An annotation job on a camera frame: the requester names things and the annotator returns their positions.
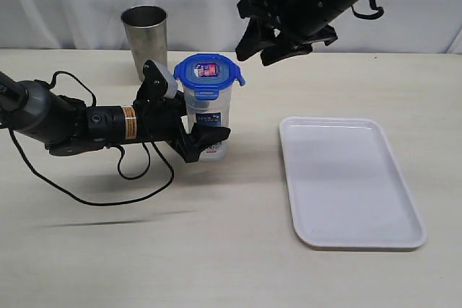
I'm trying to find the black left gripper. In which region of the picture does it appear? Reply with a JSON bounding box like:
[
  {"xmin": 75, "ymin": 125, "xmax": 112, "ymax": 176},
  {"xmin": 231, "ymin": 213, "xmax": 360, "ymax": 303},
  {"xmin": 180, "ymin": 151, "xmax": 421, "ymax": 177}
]
[{"xmin": 133, "ymin": 82, "xmax": 231, "ymax": 163}]

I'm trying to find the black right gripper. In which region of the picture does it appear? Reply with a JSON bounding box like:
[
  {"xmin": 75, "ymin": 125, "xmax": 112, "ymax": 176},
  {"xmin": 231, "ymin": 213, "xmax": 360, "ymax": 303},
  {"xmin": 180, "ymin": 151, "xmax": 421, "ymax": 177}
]
[{"xmin": 235, "ymin": 0, "xmax": 338, "ymax": 66}]

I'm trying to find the clear plastic jar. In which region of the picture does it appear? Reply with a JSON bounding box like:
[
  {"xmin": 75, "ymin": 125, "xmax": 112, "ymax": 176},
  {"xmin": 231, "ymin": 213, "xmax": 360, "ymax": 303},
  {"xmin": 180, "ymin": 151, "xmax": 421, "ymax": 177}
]
[{"xmin": 181, "ymin": 82, "xmax": 235, "ymax": 162}]

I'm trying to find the blue plastic lid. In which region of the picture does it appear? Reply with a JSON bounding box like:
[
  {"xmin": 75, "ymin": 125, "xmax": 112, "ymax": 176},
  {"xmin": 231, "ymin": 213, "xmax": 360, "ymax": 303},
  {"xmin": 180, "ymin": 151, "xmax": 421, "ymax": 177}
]
[{"xmin": 173, "ymin": 53, "xmax": 245, "ymax": 101}]

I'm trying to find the stainless steel cup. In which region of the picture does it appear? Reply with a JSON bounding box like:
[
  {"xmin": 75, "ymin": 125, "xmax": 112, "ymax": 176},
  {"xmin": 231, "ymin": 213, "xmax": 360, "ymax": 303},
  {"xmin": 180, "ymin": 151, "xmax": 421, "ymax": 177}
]
[{"xmin": 121, "ymin": 5, "xmax": 168, "ymax": 82}]

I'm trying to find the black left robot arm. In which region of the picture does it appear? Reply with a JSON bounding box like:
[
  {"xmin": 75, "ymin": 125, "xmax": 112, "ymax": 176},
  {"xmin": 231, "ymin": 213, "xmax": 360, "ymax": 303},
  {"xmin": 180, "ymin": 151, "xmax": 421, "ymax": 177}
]
[{"xmin": 1, "ymin": 61, "xmax": 230, "ymax": 163}]

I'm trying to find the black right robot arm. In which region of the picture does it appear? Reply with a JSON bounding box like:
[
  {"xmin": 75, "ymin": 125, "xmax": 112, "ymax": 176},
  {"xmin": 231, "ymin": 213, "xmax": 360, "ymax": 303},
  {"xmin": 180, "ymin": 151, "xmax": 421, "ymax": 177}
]
[{"xmin": 235, "ymin": 0, "xmax": 384, "ymax": 66}]

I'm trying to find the white plastic tray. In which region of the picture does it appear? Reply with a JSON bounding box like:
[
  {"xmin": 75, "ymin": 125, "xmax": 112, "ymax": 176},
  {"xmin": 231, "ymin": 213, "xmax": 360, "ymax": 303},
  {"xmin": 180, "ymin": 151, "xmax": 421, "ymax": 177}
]
[{"xmin": 279, "ymin": 116, "xmax": 427, "ymax": 252}]

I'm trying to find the white backdrop curtain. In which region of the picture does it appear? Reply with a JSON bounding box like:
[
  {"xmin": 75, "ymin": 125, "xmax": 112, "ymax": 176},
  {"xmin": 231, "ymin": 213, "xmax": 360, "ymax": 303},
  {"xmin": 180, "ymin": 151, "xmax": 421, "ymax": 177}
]
[{"xmin": 1, "ymin": 0, "xmax": 461, "ymax": 53}]

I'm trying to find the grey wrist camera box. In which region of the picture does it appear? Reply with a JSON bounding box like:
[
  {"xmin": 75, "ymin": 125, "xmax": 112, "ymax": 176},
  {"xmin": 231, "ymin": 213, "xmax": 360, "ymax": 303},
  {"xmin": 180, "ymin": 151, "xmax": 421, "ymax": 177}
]
[{"xmin": 142, "ymin": 60, "xmax": 178, "ymax": 100}]

